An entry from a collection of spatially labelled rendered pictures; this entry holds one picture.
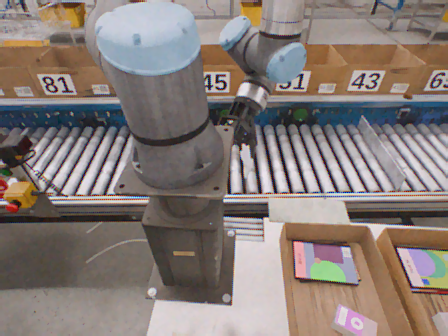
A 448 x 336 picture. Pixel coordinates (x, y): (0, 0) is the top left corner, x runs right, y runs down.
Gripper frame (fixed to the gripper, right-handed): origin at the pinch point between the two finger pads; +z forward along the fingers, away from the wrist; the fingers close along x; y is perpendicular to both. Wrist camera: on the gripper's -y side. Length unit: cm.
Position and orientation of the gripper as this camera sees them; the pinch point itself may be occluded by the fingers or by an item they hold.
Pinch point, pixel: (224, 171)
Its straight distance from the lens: 77.9
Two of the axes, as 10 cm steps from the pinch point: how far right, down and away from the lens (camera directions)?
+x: 7.8, 2.8, -5.6
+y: -4.8, -3.1, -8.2
